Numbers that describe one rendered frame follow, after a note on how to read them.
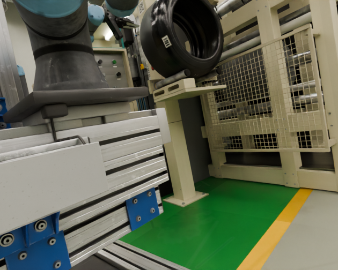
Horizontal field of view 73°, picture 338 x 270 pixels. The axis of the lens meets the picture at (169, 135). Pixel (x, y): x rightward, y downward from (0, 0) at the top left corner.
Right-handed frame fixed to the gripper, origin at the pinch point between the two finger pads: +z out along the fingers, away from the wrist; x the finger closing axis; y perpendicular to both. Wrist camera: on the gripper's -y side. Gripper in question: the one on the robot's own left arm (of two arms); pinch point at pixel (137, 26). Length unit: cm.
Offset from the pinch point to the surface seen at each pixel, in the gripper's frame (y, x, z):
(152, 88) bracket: -29.3, 24.1, 20.8
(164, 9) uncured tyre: 7.3, -10.6, 12.6
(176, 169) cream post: -90, 28, 38
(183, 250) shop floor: -121, -22, 1
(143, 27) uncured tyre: 4.3, 7.1, 8.4
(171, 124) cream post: -56, 26, 37
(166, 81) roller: -28.0, 9.2, 23.3
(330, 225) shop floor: -114, -65, 57
